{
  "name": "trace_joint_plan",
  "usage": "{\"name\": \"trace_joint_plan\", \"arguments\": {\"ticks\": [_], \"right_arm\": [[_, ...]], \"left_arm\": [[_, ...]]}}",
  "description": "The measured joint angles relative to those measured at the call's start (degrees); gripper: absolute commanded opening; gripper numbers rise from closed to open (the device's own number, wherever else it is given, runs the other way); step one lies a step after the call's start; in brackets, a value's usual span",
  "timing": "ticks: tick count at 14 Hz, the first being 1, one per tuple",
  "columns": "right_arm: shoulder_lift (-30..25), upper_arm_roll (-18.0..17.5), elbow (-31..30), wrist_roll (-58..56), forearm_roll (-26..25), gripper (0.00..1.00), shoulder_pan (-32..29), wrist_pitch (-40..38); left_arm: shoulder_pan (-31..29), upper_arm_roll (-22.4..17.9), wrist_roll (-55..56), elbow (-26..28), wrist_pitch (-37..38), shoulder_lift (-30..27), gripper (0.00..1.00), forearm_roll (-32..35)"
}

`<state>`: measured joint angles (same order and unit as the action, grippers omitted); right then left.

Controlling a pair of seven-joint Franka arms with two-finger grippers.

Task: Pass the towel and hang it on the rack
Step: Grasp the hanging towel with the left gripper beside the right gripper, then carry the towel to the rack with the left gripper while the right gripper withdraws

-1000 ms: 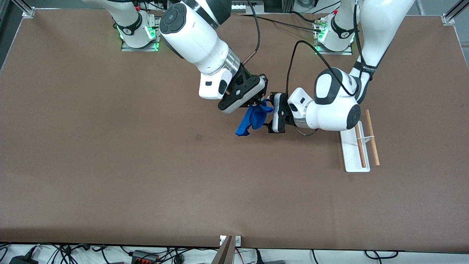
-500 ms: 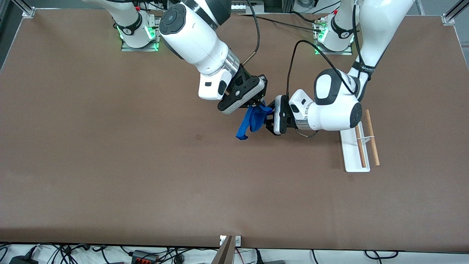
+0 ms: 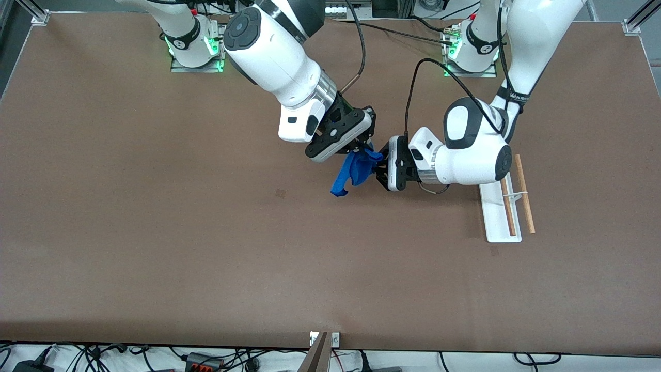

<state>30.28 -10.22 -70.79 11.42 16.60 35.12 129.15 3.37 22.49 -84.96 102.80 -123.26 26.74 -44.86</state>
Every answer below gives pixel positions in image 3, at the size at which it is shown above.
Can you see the black box with orange buttons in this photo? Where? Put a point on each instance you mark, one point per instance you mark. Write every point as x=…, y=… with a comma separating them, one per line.
x=204, y=364

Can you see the black power adapter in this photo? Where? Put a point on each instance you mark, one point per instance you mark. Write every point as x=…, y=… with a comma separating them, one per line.
x=31, y=367

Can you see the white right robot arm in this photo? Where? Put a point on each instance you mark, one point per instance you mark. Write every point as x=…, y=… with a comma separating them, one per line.
x=273, y=57

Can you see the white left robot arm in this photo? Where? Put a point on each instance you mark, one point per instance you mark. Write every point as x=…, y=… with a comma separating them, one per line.
x=475, y=165

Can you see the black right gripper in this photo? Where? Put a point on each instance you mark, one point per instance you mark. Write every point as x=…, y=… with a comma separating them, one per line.
x=353, y=112

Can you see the aluminium table corner profile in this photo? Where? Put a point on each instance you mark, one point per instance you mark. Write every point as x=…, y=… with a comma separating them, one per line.
x=631, y=26
x=38, y=18

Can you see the white power strip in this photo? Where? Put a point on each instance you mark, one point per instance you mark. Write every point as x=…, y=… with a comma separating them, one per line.
x=343, y=9

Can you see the white table edge bracket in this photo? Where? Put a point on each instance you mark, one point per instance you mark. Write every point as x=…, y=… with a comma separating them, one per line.
x=335, y=339

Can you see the blue towel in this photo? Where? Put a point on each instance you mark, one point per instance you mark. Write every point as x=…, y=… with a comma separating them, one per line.
x=356, y=170

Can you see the grey power adapter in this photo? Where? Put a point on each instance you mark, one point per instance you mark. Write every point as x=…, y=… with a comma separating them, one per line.
x=384, y=369

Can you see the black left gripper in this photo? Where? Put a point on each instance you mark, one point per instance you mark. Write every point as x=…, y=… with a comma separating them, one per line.
x=382, y=171

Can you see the brown camera mount post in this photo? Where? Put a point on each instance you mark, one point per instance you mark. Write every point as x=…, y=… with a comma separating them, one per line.
x=317, y=359

